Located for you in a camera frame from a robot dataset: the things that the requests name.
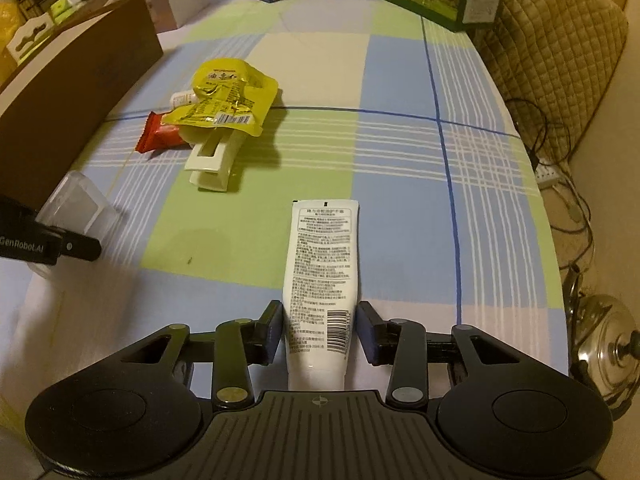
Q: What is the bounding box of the yellow plastic bag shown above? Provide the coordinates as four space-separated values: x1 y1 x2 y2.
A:
0 2 21 83

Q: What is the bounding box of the white power strip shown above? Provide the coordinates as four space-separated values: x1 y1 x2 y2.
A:
535 165 574 190

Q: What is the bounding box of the red snack packet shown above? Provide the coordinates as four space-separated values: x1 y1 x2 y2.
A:
136 111 187 155

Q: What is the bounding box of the white carved wooden panel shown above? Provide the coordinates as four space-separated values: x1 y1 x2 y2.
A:
6 19 53 66

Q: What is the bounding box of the clear plastic container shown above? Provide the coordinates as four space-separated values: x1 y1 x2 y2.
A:
36 171 120 277

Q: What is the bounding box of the white cream tube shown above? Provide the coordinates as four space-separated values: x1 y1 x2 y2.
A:
281 199 361 391

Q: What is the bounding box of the brown cardboard box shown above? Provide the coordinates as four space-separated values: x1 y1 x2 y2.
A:
0 0 165 133

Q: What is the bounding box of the white hair clip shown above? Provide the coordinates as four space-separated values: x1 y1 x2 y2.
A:
184 127 248 192

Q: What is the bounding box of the black cable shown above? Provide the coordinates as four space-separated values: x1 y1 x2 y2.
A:
510 97 598 273

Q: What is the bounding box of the white cable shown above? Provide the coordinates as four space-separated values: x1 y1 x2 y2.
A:
550 180 587 222

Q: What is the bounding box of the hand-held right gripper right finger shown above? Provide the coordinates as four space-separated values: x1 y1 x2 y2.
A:
356 300 523 408

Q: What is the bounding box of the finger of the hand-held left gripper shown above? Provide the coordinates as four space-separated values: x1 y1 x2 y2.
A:
55 230 103 262

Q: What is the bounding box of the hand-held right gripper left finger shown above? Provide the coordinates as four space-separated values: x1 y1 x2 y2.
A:
120 300 284 411

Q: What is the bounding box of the yellow snack packet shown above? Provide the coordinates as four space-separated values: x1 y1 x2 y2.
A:
162 59 278 137

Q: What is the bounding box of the stack of green tissue packs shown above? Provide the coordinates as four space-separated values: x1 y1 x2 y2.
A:
50 0 96 26

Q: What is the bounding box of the beige quilted chair cover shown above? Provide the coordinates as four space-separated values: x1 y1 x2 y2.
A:
470 0 630 161

